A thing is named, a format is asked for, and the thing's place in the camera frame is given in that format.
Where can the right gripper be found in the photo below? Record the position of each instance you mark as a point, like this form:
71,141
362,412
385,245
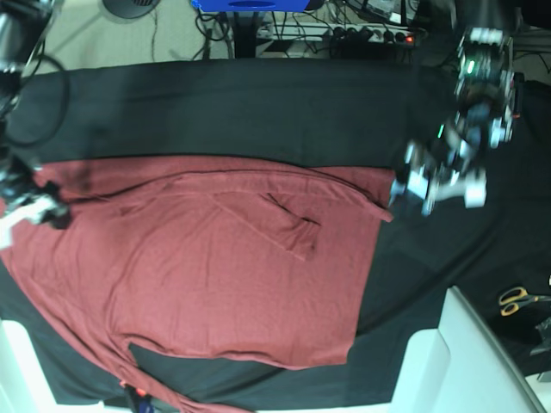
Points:
19,188

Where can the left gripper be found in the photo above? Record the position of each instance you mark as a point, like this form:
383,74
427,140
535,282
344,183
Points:
446,167

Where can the red long-sleeve T-shirt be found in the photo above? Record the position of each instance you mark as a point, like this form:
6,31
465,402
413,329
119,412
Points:
202,258

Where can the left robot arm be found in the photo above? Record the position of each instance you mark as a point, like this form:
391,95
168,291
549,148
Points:
485,69

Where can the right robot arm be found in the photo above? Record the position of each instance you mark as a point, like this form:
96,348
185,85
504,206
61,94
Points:
24,25

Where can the black table cloth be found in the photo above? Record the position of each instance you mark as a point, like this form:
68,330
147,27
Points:
321,113

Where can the black and orange clamp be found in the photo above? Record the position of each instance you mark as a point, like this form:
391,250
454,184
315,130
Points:
516,104

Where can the grey crumpled plastic piece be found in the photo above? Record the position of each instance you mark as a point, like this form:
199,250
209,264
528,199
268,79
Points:
543,329

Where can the white power strip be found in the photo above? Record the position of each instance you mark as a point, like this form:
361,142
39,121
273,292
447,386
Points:
378,33

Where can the blue clamp at bottom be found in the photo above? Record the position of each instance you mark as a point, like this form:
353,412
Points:
138,401

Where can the blue plastic box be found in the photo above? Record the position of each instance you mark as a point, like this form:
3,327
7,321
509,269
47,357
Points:
212,6

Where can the yellow-handled scissors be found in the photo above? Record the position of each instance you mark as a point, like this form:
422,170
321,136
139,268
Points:
517,298

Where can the black stand post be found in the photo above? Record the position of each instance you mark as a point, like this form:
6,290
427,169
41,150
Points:
244,29

